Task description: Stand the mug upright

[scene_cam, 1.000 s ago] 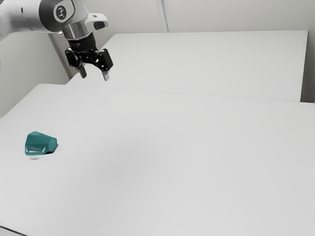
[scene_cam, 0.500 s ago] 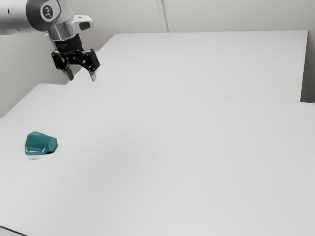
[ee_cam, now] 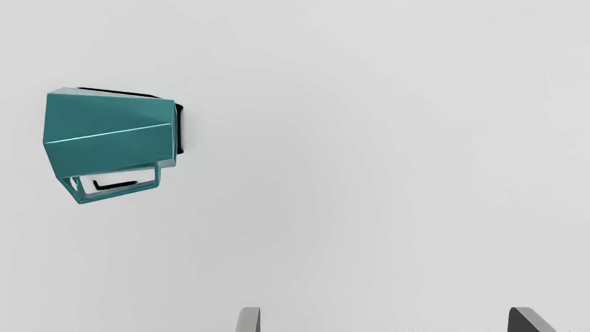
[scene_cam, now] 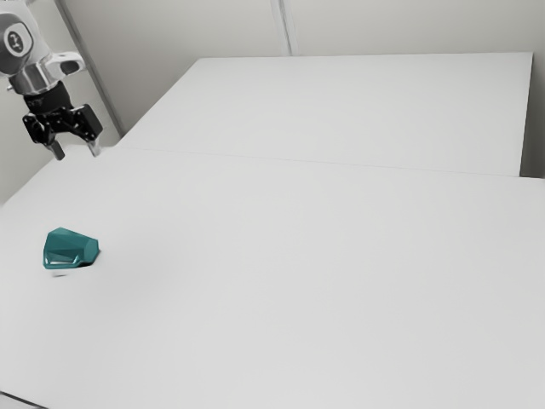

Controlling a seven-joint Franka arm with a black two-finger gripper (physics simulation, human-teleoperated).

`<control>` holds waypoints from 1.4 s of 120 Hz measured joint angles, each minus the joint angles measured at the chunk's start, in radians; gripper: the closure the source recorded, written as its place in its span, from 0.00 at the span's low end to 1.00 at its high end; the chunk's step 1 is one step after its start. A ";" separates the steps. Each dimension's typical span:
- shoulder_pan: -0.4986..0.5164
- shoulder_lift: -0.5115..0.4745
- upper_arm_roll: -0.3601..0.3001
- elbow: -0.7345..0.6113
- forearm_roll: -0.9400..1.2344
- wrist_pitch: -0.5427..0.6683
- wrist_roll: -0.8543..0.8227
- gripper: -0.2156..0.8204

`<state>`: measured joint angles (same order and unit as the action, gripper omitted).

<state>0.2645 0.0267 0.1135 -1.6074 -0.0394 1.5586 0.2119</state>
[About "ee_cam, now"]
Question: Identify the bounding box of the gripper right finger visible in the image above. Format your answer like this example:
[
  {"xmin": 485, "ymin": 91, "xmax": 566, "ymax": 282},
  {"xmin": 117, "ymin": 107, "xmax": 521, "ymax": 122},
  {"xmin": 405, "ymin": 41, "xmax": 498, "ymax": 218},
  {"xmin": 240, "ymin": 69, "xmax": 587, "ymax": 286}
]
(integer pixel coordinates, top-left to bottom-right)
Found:
[{"xmin": 507, "ymin": 307, "xmax": 558, "ymax": 332}]

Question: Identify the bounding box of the teal faceted mug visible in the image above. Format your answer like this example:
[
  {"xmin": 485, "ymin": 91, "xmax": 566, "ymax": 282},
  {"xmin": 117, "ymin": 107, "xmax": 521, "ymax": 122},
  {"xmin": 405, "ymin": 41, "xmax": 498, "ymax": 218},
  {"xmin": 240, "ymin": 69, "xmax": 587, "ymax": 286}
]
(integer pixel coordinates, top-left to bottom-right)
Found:
[{"xmin": 42, "ymin": 87, "xmax": 178, "ymax": 205}]

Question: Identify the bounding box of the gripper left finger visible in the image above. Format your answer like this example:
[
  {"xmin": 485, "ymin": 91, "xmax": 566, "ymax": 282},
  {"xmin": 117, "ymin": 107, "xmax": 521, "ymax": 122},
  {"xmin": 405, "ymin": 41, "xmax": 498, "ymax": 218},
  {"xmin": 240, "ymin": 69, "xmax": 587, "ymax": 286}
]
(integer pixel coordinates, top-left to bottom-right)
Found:
[{"xmin": 235, "ymin": 307, "xmax": 261, "ymax": 332}]

